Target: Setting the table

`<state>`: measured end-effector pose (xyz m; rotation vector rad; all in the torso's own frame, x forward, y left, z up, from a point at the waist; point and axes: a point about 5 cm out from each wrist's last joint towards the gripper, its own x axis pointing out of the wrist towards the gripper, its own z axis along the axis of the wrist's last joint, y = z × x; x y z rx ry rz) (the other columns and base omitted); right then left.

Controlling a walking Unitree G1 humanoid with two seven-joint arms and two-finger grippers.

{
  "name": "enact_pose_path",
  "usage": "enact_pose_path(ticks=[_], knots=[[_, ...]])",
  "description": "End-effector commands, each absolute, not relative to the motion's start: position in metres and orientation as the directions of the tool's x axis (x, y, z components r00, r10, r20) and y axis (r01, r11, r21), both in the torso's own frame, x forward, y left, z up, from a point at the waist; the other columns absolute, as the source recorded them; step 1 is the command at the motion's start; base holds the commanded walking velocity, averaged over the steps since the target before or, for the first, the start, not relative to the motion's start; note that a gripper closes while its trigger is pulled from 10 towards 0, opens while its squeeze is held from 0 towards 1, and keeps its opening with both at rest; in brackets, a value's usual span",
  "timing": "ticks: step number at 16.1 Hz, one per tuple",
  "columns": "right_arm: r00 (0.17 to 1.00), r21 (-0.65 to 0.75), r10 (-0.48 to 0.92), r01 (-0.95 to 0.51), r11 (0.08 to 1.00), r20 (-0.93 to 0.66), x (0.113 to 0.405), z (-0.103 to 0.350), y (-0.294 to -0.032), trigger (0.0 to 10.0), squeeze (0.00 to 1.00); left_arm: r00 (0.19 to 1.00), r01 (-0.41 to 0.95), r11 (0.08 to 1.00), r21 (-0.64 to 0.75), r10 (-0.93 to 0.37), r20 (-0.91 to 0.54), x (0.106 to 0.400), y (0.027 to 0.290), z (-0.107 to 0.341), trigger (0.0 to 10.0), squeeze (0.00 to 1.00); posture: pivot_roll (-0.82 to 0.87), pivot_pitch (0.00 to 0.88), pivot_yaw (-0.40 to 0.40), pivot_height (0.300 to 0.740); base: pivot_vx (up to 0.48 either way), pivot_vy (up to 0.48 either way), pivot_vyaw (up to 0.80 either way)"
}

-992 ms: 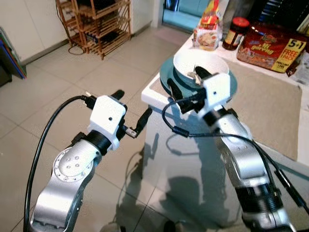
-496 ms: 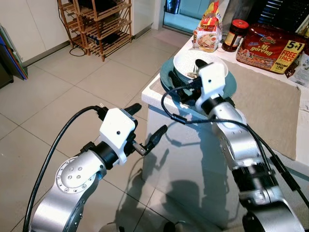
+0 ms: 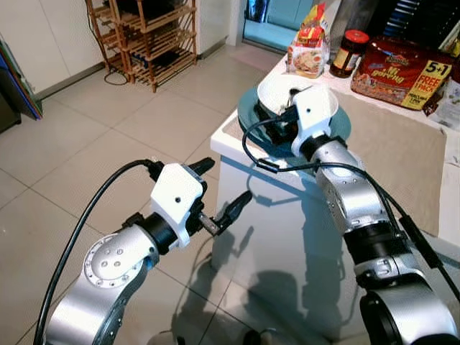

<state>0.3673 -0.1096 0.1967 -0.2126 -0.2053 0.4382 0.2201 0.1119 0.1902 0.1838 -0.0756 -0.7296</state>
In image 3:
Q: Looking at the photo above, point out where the white bowl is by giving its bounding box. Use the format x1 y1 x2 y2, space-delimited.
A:
257 73 339 120

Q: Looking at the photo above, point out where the clear flatbread bag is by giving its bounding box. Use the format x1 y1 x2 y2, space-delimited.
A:
287 3 331 79

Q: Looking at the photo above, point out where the pink door mat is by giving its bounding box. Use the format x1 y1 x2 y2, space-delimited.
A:
229 42 290 74

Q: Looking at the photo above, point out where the teal plate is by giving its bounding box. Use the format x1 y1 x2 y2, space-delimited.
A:
237 86 353 157

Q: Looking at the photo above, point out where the white table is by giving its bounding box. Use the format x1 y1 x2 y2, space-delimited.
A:
210 50 460 342

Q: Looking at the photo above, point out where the dark jar with red lid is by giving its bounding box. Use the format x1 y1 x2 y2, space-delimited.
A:
329 29 370 79

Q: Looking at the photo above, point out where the blue glass door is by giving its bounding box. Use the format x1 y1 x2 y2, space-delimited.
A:
242 0 321 52

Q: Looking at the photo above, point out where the beige placemat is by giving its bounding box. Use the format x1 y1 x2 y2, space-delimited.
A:
336 96 449 238

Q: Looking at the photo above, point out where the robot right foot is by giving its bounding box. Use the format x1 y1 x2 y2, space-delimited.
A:
243 327 290 345

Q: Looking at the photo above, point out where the wooden shelf rack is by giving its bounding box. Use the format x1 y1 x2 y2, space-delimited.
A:
84 0 199 93

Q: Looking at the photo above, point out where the black slatted rack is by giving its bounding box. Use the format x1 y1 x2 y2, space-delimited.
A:
377 0 460 52

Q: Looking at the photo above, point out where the printed paper sheet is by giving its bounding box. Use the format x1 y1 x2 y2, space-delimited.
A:
430 78 460 132

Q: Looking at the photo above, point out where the blue flat board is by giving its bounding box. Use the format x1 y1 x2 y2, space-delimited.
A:
0 36 44 121

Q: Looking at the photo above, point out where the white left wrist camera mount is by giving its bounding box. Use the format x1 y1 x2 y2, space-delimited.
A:
149 163 206 249

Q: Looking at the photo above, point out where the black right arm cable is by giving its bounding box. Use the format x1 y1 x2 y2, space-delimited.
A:
241 115 460 299

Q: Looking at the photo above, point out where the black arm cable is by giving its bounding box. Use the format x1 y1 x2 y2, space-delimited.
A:
241 115 460 299
33 159 165 345

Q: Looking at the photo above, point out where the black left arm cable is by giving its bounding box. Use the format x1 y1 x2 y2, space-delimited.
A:
33 159 165 345

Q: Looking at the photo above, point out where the black floor cable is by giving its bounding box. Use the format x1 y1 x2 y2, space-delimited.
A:
86 6 132 86

